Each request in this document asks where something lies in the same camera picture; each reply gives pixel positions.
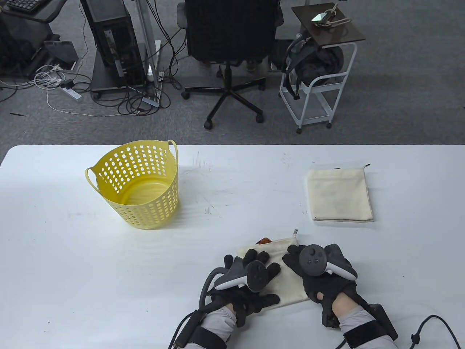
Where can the person's right hand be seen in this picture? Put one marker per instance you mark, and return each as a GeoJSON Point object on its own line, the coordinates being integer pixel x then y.
{"type": "Point", "coordinates": [327, 287]}

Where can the person's left hand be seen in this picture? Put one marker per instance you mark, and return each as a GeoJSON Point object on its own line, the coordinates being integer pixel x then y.
{"type": "Point", "coordinates": [250, 301]}

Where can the cream canvas bag red flowers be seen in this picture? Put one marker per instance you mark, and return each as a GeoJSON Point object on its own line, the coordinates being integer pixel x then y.
{"type": "Point", "coordinates": [287, 280]}

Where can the cream canvas bag purple flowers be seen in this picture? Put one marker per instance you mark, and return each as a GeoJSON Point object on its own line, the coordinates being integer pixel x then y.
{"type": "Point", "coordinates": [338, 192]}

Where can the person's left forearm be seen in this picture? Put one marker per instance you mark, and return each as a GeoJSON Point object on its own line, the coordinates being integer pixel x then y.
{"type": "Point", "coordinates": [218, 323]}

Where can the white and black controller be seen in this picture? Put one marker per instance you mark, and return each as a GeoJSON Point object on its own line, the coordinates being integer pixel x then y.
{"type": "Point", "coordinates": [314, 260]}
{"type": "Point", "coordinates": [236, 278]}

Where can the small black sensor module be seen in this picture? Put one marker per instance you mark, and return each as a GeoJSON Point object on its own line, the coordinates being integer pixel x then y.
{"type": "Point", "coordinates": [328, 320]}

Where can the yellow perforated plastic basket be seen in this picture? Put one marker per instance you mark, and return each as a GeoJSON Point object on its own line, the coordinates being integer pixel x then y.
{"type": "Point", "coordinates": [145, 214]}

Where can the white rolling cart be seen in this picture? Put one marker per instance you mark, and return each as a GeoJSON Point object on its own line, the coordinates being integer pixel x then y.
{"type": "Point", "coordinates": [312, 109]}

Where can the black backpack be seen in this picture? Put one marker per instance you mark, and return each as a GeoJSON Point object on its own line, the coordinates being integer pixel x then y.
{"type": "Point", "coordinates": [319, 61]}

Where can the dark brown cart board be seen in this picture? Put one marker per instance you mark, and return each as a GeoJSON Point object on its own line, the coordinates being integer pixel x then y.
{"type": "Point", "coordinates": [338, 34]}

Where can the green smartphone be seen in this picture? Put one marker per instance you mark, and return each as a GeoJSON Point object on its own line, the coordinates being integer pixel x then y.
{"type": "Point", "coordinates": [319, 17]}

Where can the white power strip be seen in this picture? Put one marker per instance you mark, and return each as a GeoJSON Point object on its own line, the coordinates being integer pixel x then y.
{"type": "Point", "coordinates": [72, 94]}

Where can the black office chair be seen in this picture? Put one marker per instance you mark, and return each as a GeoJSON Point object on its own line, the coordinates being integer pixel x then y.
{"type": "Point", "coordinates": [229, 29]}

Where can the grey metal stand pole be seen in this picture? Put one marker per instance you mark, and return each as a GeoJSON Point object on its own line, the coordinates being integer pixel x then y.
{"type": "Point", "coordinates": [145, 36]}

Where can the black computer tower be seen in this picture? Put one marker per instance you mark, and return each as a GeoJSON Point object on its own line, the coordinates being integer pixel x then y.
{"type": "Point", "coordinates": [112, 32]}

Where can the black floor stand base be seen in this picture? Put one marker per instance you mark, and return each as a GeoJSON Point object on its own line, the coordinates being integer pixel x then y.
{"type": "Point", "coordinates": [60, 52]}

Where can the black desk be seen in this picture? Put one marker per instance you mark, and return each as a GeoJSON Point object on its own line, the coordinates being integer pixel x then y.
{"type": "Point", "coordinates": [51, 9]}

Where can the black keyboard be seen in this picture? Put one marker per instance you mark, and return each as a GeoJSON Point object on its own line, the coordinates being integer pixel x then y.
{"type": "Point", "coordinates": [23, 4]}

